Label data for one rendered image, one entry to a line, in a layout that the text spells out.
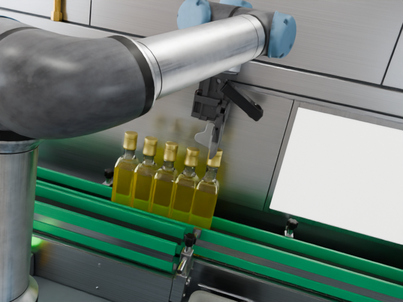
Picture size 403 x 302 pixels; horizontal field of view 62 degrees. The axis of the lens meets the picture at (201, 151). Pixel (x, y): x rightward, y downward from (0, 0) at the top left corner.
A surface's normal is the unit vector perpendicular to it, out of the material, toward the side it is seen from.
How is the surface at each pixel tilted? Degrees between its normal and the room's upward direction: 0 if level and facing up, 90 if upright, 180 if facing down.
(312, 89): 90
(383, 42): 90
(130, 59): 49
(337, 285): 90
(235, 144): 90
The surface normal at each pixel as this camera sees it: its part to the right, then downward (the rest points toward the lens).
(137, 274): -0.22, 0.29
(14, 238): 0.76, 0.36
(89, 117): 0.38, 0.68
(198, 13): -0.60, 0.17
